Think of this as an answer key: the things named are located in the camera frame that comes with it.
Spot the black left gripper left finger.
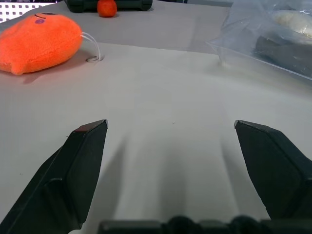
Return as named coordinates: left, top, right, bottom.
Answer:
left=0, top=119, right=109, bottom=234

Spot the small orange ball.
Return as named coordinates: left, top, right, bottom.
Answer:
left=97, top=0, right=118, bottom=18

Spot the orange plush toy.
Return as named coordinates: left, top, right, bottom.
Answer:
left=0, top=12, right=104, bottom=75

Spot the clear plastic bag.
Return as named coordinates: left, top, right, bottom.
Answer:
left=206, top=0, right=312, bottom=81

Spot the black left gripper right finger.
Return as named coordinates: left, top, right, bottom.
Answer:
left=234, top=119, right=312, bottom=219

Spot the black handheld controller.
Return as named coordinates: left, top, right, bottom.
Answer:
left=64, top=0, right=154, bottom=13

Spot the pale beige soft bundle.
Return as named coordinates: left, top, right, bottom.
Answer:
left=272, top=10, right=312, bottom=39

